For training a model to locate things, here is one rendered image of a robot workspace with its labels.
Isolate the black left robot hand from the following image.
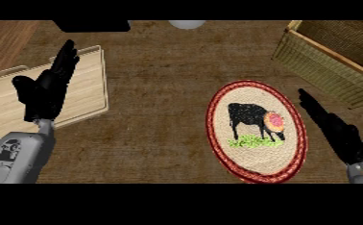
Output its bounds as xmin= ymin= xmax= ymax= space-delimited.
xmin=11 ymin=38 xmax=80 ymax=123

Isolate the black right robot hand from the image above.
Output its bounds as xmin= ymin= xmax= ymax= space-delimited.
xmin=296 ymin=87 xmax=363 ymax=166

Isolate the pink frosted cupcake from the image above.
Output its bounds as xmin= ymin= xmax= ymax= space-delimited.
xmin=262 ymin=111 xmax=286 ymax=134

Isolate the oval cow print placemat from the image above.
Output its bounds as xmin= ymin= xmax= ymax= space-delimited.
xmin=203 ymin=80 xmax=308 ymax=185

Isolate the green wicker basket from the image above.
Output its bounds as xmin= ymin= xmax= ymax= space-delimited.
xmin=271 ymin=20 xmax=363 ymax=110

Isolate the pale wooden cutting board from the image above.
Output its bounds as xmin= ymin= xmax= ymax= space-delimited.
xmin=0 ymin=44 xmax=110 ymax=138

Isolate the black appliance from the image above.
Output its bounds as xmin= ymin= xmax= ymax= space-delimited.
xmin=51 ymin=20 xmax=131 ymax=34

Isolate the white round object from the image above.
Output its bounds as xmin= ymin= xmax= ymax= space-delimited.
xmin=166 ymin=20 xmax=206 ymax=31

